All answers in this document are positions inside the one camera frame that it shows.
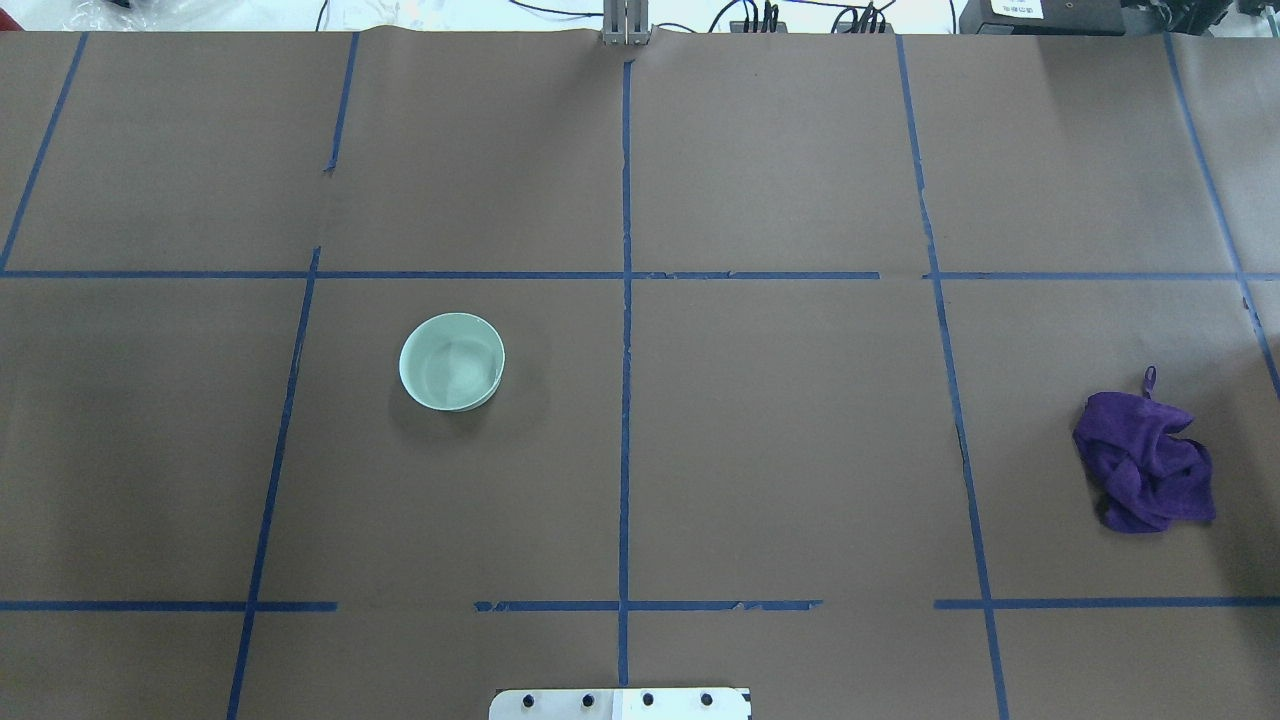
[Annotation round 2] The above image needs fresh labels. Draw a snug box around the mint green bowl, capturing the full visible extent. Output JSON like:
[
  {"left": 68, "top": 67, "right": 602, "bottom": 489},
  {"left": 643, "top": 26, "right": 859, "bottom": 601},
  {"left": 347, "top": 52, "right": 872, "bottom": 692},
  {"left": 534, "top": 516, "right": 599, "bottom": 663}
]
[{"left": 398, "top": 313, "right": 506, "bottom": 413}]

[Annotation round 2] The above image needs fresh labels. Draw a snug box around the black device with label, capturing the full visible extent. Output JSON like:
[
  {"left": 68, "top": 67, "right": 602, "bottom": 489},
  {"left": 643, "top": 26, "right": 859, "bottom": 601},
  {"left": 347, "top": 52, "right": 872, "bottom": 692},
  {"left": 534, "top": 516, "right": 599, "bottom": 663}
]
[{"left": 957, "top": 1, "right": 1125, "bottom": 37}]

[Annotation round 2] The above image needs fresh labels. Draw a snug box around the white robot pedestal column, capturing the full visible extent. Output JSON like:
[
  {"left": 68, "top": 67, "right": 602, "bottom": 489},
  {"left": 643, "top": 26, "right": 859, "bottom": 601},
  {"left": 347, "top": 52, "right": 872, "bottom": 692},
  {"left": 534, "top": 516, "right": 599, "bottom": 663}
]
[{"left": 488, "top": 687, "right": 753, "bottom": 719}]

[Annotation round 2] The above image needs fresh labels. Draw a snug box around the purple cloth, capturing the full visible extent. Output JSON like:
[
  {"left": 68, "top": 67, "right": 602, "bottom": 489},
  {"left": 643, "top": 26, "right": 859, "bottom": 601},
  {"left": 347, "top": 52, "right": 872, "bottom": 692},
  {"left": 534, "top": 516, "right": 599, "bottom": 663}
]
[{"left": 1071, "top": 365, "right": 1217, "bottom": 536}]

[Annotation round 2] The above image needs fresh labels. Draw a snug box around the aluminium frame post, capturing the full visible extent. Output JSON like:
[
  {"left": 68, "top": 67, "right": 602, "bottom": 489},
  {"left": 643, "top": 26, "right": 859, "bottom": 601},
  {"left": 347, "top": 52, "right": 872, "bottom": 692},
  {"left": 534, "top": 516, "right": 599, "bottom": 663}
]
[{"left": 600, "top": 0, "right": 653, "bottom": 46}]

